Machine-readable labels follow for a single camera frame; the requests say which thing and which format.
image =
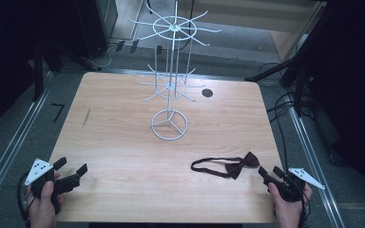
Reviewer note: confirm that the person's left hand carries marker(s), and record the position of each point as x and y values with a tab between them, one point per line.
42	205

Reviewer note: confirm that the metal floor rail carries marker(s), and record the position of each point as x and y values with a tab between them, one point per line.
12	148
313	164

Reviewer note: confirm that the person's right hand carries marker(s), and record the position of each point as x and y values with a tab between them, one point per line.
288	210

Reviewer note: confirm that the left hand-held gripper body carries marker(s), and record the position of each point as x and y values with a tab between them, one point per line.
64	185

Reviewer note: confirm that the dark cabinet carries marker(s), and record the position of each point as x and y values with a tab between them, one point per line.
96	25

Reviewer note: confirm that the dark brown bow tie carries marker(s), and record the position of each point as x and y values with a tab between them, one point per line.
239	166

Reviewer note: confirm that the black power plug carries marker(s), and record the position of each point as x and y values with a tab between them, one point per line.
134	46
120	45

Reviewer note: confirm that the black tripod stand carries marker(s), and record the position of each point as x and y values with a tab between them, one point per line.
44	60
293	69

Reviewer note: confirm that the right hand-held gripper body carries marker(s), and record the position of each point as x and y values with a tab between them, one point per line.
290	190

